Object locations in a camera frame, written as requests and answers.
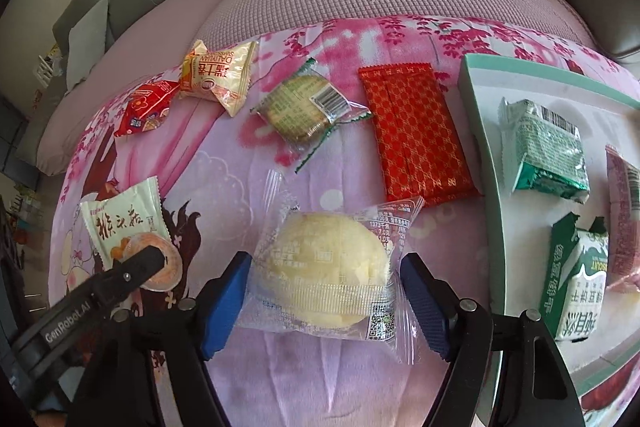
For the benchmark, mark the pink snack packet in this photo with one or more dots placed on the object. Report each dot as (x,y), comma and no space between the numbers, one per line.
(625,217)

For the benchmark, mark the small red candy packet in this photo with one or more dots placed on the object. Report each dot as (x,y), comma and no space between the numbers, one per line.
(145,107)

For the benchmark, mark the green white biscuit packet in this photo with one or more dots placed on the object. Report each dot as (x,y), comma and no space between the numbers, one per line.
(580,287)

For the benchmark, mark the white pillow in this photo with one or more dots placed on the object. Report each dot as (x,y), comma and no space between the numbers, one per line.
(87,42)

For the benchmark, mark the white cream snack packet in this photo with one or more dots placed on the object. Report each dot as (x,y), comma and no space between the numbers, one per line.
(122,222)

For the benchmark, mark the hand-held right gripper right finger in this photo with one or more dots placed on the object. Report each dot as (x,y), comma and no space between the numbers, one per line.
(427,307)

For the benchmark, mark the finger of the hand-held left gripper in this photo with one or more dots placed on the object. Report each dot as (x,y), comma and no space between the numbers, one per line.
(137,269)

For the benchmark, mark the teal shallow cardboard box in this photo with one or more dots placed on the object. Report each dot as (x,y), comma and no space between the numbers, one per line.
(500,227)

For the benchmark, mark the green foil packet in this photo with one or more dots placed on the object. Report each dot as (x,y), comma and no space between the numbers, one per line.
(547,152)

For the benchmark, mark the printed pink blanket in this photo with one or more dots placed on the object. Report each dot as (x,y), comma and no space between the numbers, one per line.
(235,147)

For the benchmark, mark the clear green-edged round biscuit packet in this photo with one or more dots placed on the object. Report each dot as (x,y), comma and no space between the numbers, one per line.
(300,107)

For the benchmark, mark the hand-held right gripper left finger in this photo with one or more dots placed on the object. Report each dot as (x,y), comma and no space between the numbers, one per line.
(222,307)

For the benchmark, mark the cream yellow cake packet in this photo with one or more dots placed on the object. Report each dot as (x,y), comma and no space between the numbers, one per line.
(215,74)

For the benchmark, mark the red gold-patterned packet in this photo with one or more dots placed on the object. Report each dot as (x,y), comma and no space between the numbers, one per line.
(417,132)

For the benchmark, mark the clear packet with round bun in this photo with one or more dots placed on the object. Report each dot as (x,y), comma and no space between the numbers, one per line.
(325,267)

